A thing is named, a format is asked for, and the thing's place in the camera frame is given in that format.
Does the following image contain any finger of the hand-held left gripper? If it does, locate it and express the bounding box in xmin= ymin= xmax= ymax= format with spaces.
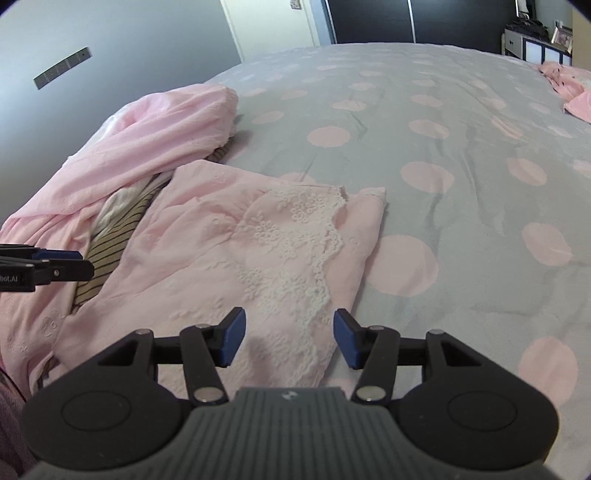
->
xmin=0 ymin=244 xmax=84 ymax=262
xmin=34 ymin=260 xmax=95 ymax=287

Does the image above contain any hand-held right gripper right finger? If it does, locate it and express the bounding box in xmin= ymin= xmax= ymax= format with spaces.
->
xmin=333 ymin=308 xmax=485 ymax=407

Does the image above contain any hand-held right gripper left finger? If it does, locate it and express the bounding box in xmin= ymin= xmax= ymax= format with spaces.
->
xmin=95 ymin=307 xmax=247 ymax=407

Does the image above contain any pink lace-trimmed garment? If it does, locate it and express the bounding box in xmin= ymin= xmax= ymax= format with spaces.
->
xmin=58 ymin=161 xmax=387 ymax=389

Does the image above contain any brown striped garment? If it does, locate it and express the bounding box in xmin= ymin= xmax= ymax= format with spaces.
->
xmin=73 ymin=143 xmax=234 ymax=308

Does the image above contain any person's clothing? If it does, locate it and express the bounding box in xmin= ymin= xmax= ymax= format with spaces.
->
xmin=0 ymin=369 xmax=35 ymax=476

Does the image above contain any plain pink garment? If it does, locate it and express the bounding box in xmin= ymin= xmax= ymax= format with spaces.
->
xmin=0 ymin=83 xmax=239 ymax=393

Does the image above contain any bed with polka dot sheet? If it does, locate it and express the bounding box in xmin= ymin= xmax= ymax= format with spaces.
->
xmin=0 ymin=42 xmax=591 ymax=480

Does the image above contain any cream door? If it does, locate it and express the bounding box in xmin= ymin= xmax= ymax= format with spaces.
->
xmin=221 ymin=0 xmax=321 ymax=63

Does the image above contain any black sliding wardrobe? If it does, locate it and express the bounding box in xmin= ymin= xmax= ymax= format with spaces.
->
xmin=323 ymin=0 xmax=520 ymax=45

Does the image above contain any light pink printed pillow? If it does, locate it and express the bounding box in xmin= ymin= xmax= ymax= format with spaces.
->
xmin=538 ymin=61 xmax=591 ymax=124

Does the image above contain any white nightstand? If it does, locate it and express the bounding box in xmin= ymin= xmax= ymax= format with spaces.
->
xmin=501 ymin=28 xmax=573 ymax=65

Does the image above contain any black bag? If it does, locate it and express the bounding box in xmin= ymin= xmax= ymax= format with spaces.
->
xmin=505 ymin=16 xmax=550 ymax=34

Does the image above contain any beige padded headboard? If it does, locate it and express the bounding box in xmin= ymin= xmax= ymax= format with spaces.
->
xmin=571 ymin=9 xmax=591 ymax=70

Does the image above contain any grey wall switch plate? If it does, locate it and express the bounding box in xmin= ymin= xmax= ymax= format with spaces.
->
xmin=33 ymin=47 xmax=93 ymax=90

